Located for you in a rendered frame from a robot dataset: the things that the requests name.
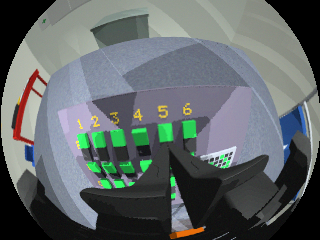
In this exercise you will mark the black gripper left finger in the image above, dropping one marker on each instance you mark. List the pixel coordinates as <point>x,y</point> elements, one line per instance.
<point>150,196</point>

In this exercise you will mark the pale lilac switch panel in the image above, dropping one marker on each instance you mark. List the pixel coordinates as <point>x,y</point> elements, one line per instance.
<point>115,138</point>

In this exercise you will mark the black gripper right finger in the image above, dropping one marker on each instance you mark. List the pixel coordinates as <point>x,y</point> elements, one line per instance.
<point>202,184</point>

